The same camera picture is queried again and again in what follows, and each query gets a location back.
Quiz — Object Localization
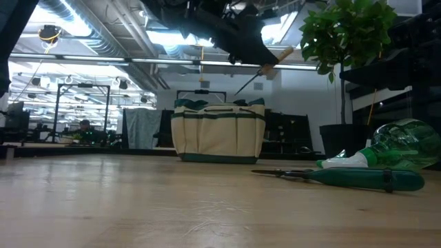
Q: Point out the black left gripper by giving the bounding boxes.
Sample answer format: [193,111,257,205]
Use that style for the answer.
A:
[206,0,280,67]

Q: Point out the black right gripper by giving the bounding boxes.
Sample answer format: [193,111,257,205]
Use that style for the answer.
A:
[339,2,441,122]

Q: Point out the wooden handle garden trowel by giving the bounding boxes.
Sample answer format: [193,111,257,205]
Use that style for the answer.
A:
[234,46,295,96]

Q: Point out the green spray bottle white nozzle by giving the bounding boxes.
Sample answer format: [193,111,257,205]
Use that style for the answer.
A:
[316,118,441,172]

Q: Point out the beige green canvas garden bag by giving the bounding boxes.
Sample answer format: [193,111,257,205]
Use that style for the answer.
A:
[170,97,267,165]

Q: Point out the green handle pruning shears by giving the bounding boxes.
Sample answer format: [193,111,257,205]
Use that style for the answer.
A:
[251,167,426,193]

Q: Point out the green potted plant black pot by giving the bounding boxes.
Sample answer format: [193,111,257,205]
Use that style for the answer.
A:
[298,0,399,159]

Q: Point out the black shelf unit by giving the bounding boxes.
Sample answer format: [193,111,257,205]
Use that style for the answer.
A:
[264,109,315,155]

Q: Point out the grey cloth cover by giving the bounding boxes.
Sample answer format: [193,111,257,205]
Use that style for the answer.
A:
[123,107,163,150]

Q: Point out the long ceiling light bar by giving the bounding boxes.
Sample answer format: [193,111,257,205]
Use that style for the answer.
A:
[8,52,320,70]

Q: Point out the person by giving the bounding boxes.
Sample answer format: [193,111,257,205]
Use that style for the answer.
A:
[73,118,101,144]

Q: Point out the yellow extension cable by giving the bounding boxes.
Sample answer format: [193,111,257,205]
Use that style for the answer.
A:
[366,51,384,127]

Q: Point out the black tall stand frame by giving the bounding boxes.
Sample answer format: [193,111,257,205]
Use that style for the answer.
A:
[51,83,112,144]

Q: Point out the black aluminium table frame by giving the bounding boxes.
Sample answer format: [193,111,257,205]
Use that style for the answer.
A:
[0,144,327,161]

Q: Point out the yellow ceiling cable reel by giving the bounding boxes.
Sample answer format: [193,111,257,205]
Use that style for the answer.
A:
[37,23,63,45]

